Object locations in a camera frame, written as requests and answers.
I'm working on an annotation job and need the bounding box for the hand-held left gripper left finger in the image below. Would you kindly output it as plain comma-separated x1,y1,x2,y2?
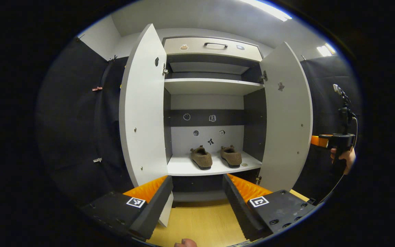
81,175,174,240

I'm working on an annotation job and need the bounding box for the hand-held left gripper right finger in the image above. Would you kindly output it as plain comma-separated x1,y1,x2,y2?
222,174,316,242

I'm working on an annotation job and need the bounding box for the grey cabinet door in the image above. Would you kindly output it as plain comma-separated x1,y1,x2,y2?
259,42,313,193
119,23,174,227

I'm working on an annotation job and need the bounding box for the brown fuzzy shoe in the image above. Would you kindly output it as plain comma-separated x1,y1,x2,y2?
220,145,243,168
190,145,213,170

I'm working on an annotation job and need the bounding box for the grey shoe cabinet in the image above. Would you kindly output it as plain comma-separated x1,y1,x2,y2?
163,37,268,203

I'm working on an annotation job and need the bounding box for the beige cabinet drawer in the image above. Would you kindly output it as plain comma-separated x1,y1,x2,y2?
163,37,264,62

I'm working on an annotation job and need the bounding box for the small ceiling light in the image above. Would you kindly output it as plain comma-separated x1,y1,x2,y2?
317,43,336,57

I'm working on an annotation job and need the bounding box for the black backdrop cloth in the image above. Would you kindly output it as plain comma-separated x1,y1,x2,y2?
36,36,362,206

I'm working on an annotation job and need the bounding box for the long ceiling light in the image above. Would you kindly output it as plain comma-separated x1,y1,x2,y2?
239,0,292,22

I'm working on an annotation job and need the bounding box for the black cable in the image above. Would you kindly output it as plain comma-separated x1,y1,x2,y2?
316,173,345,205

